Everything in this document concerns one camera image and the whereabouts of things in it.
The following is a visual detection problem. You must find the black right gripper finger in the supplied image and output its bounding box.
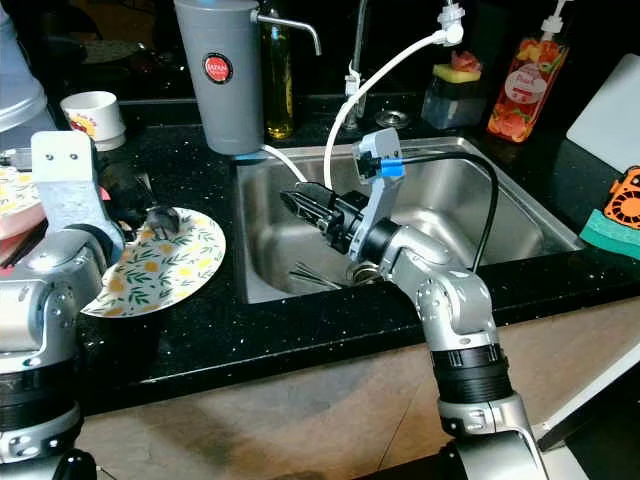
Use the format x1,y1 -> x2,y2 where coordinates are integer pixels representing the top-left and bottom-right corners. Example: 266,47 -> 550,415
285,184 -> 346,209
279,198 -> 341,235

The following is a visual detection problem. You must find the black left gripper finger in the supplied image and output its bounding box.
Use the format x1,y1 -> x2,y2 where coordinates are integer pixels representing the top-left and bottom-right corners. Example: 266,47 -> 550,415
143,200 -> 187,243

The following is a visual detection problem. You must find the floral print plate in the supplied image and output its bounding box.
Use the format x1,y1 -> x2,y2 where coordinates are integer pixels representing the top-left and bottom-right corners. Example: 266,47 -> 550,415
82,207 -> 227,319

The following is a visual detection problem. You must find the chrome kitchen faucet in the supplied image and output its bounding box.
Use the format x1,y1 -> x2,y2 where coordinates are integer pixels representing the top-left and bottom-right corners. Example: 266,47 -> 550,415
345,0 -> 371,121

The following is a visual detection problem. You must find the white printed mug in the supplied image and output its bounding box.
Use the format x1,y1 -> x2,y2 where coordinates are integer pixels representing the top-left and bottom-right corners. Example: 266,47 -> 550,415
60,90 -> 128,151

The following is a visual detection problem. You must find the olive oil glass bottle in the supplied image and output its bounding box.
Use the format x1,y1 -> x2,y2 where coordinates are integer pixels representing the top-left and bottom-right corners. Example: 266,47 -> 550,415
260,0 -> 296,141

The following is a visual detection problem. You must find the round metal drain strainer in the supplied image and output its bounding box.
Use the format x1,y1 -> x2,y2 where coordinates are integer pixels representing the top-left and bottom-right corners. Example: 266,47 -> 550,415
375,108 -> 411,129

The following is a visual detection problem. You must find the pink floral bowl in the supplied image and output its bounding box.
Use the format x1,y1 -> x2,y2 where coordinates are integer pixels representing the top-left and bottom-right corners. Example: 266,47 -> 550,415
0,165 -> 51,241

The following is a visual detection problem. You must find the grey water filter canister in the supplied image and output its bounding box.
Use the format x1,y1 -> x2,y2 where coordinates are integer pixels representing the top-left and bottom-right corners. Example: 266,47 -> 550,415
173,0 -> 323,156

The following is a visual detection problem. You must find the pink plate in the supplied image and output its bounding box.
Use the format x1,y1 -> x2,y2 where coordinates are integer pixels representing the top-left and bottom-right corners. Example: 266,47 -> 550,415
0,235 -> 26,271

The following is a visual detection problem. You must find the dark sponge holder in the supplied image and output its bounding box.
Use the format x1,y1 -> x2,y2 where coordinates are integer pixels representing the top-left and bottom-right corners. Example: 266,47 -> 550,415
422,50 -> 491,131

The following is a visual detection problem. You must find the stainless steel sink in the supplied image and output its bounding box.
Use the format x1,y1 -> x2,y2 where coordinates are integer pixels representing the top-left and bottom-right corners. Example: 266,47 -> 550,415
238,138 -> 586,304

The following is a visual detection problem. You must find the yellow sponge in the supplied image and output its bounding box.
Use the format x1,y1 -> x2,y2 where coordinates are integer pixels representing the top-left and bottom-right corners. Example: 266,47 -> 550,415
433,63 -> 486,84

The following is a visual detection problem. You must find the red dish scrubber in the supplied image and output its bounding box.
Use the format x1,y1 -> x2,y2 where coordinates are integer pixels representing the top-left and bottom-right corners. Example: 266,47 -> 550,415
452,50 -> 486,73

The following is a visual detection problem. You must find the beige cabinet front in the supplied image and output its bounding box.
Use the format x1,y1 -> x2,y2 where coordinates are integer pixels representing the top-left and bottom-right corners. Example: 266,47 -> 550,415
75,295 -> 640,480

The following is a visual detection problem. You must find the peach print soap dispenser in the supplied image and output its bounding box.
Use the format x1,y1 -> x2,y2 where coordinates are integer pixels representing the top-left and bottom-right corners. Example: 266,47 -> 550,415
487,0 -> 571,144

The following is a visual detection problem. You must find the green sponge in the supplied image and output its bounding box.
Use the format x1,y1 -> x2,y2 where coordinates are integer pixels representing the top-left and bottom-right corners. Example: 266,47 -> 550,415
580,208 -> 640,261

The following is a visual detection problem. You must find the orange handheld fan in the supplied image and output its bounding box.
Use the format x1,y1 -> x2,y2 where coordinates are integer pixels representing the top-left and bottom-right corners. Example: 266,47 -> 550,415
605,165 -> 640,223

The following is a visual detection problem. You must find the white cutting board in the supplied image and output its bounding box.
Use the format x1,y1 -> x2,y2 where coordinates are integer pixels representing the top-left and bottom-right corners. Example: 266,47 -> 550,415
567,53 -> 640,174

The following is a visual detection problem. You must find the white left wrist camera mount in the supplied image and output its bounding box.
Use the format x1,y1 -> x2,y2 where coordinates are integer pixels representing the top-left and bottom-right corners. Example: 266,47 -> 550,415
30,130 -> 119,241

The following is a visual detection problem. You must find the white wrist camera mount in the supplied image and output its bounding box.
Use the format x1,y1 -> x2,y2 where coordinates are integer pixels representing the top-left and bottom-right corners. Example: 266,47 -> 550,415
30,130 -> 119,241
358,128 -> 403,263

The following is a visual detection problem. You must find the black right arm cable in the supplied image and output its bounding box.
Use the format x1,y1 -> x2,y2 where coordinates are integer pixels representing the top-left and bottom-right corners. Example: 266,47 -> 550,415
378,150 -> 501,276

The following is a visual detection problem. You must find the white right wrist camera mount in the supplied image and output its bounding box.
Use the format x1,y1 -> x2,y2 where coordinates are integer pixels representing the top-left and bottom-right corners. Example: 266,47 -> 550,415
358,128 -> 403,263

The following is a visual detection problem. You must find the white flexible hose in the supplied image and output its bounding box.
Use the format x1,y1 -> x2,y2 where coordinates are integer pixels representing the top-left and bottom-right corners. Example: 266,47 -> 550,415
260,3 -> 466,191

